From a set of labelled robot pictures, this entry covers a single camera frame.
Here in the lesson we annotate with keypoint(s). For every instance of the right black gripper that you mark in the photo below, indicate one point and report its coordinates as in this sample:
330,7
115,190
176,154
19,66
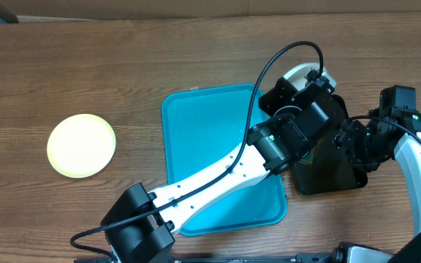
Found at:
348,140

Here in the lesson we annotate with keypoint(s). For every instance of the yellow-green plate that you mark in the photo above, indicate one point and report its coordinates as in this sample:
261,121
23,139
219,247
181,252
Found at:
81,146

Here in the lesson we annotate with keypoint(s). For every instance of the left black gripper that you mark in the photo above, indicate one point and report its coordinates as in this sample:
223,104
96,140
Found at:
279,93

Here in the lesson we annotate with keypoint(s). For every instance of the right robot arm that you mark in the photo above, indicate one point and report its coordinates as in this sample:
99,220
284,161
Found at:
397,106

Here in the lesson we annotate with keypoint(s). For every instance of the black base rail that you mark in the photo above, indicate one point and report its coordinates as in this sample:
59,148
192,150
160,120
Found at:
261,258

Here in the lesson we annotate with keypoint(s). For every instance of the black water tray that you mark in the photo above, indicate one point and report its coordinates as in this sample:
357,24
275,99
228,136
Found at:
330,170

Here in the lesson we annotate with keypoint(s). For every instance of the green yellow sponge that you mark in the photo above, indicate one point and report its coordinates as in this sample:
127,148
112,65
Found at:
308,158

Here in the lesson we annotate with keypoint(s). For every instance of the teal plastic tray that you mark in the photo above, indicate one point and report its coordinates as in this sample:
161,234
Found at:
202,126

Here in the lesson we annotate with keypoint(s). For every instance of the white plate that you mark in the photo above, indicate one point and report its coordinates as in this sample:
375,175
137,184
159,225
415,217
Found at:
297,78

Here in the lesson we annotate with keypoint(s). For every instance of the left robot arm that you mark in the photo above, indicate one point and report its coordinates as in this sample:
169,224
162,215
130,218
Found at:
142,225

